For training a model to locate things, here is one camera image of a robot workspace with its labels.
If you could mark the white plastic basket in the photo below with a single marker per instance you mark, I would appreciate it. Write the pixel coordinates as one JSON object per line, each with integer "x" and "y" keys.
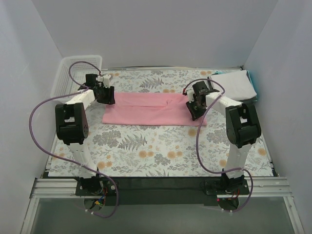
{"x": 63, "y": 84}

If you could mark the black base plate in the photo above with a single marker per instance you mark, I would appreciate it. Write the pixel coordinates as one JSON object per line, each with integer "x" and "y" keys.
{"x": 160, "y": 190}

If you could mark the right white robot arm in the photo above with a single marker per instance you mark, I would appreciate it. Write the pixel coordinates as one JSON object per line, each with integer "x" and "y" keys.
{"x": 242, "y": 130}

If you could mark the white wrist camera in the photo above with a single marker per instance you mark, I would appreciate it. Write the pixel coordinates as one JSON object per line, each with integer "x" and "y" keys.
{"x": 105, "y": 80}
{"x": 189, "y": 94}

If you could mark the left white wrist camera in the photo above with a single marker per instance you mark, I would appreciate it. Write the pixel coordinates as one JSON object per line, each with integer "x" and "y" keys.
{"x": 105, "y": 80}

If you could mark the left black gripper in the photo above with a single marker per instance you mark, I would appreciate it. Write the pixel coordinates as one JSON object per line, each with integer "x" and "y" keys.
{"x": 106, "y": 95}

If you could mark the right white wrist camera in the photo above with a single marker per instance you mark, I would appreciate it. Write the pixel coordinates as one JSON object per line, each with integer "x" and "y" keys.
{"x": 189, "y": 94}

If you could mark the pink t shirt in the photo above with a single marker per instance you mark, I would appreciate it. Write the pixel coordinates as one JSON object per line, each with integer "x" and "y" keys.
{"x": 151, "y": 109}

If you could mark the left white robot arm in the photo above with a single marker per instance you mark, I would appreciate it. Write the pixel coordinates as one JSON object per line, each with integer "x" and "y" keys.
{"x": 72, "y": 127}

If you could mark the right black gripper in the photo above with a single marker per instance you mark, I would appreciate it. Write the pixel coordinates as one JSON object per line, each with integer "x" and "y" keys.
{"x": 195, "y": 110}

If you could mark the white folded t shirt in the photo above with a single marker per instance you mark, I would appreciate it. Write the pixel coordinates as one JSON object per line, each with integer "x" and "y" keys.
{"x": 235, "y": 84}

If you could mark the aluminium frame rail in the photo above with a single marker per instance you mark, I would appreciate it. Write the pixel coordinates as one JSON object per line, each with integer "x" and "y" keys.
{"x": 66, "y": 187}

